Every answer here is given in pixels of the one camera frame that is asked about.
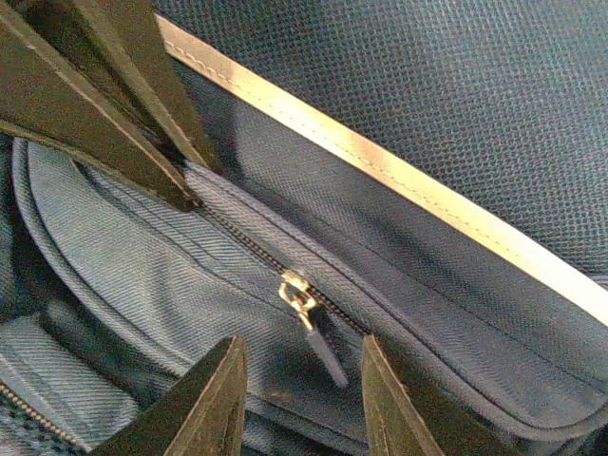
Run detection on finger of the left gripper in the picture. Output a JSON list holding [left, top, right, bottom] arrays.
[[1, 4, 198, 211], [23, 1, 222, 172]]

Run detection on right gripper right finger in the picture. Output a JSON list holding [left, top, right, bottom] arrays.
[[361, 335, 518, 455]]

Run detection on navy blue backpack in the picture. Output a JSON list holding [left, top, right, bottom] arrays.
[[1, 1, 607, 455]]

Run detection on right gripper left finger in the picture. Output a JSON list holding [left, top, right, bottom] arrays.
[[91, 336, 247, 456]]

